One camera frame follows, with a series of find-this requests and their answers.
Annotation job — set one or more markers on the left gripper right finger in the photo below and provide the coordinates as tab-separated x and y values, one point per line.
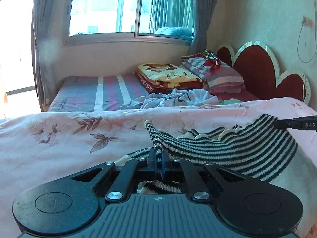
186	173

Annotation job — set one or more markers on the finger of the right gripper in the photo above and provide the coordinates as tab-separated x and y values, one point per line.
302	123

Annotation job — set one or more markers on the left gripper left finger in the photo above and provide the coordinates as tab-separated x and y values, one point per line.
130	175

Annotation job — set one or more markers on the crumpled light blue garment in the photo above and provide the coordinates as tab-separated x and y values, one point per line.
180	98

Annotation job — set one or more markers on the red heart-shaped headboard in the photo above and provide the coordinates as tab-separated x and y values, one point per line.
263	78

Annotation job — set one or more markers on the striped purple mattress cover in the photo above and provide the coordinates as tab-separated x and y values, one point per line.
89	94

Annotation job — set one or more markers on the yellow red folded blanket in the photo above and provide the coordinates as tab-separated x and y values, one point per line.
164	77

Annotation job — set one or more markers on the striped pillow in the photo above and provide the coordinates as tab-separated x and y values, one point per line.
225	79

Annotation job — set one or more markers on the red plaid folded cloth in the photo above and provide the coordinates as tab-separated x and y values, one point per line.
207	59

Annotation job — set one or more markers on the pink floral bed sheet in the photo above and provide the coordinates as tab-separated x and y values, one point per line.
39	148

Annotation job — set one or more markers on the teal blanket outside window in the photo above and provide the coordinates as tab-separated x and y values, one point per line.
175	32

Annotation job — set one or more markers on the right grey curtain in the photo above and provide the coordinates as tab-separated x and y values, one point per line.
202	12

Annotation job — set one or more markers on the grey curtain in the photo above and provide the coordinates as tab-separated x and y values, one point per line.
44	52
202	12

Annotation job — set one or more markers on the left grey curtain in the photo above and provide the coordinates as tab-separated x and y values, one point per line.
44	52

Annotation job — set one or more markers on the wall socket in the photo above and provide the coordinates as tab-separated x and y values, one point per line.
307	21

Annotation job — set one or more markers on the window with grey frame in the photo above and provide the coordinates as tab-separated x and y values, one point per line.
91	21

